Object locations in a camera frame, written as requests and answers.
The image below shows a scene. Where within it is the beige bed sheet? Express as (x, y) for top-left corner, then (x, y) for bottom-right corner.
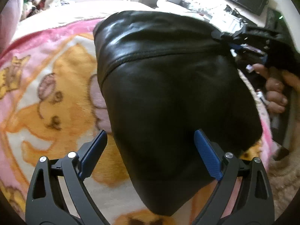
(11, 0), (205, 43)

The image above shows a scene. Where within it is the pink cartoon fleece blanket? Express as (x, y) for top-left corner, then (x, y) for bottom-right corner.
(1, 18), (271, 224)

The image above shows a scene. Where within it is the pink quilted duvet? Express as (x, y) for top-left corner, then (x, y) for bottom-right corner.
(0, 0), (23, 53)

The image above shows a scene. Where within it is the black leather jacket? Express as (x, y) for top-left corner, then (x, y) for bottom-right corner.
(93, 11), (262, 216)

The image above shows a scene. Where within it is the white dresser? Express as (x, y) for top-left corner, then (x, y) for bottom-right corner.
(194, 2), (256, 31)

